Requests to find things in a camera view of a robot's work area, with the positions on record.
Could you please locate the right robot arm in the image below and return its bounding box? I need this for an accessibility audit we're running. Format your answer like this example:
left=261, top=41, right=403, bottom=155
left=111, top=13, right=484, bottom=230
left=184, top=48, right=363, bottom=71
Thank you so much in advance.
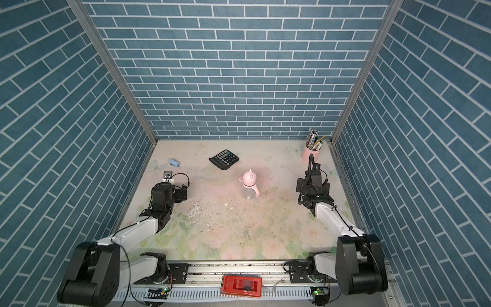
left=296, top=170, right=388, bottom=295

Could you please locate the aluminium front rail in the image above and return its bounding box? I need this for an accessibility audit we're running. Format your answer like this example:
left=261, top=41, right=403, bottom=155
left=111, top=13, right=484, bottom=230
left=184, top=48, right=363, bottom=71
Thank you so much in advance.
left=113, top=261, right=339, bottom=304

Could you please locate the pink bottle cap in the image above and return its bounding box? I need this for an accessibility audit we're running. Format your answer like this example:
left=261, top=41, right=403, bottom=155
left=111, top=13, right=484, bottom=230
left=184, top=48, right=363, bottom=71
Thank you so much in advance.
left=239, top=169, right=257, bottom=188

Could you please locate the black calculator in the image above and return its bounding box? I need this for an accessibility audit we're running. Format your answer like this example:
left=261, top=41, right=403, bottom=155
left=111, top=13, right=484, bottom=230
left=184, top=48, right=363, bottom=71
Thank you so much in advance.
left=208, top=150, right=239, bottom=170

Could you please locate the red box on rail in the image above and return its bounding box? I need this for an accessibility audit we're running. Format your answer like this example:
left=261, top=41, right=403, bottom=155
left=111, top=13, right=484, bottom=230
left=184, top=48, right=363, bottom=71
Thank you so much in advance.
left=220, top=275, right=262, bottom=298

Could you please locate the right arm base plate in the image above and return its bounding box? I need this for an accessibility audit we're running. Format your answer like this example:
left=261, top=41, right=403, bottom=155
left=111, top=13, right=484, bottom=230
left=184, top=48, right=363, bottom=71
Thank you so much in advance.
left=282, top=260, right=337, bottom=283

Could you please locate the small blue eraser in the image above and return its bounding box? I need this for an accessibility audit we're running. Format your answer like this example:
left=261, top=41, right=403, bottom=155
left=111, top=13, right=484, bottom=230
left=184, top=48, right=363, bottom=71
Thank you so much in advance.
left=169, top=159, right=180, bottom=168

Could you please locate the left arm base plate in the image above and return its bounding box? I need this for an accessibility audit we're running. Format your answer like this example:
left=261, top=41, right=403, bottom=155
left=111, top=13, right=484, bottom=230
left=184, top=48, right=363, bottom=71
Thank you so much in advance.
left=135, top=263, right=190, bottom=285

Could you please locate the pink pen cup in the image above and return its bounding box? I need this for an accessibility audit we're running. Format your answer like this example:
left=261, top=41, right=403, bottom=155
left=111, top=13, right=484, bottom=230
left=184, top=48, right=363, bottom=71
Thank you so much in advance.
left=302, top=141, right=323, bottom=163

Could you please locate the clear baby bottle body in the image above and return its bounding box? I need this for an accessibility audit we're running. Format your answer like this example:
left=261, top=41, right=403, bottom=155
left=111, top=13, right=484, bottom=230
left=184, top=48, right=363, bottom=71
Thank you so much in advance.
left=242, top=187, right=256, bottom=200

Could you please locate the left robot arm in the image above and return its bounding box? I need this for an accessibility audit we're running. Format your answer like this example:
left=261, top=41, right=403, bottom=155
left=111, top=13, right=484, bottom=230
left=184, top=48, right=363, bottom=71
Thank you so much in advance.
left=57, top=181, right=189, bottom=306

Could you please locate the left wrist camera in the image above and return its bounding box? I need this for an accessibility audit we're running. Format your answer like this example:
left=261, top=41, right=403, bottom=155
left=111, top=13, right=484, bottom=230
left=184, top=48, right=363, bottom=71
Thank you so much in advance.
left=162, top=171, right=174, bottom=184

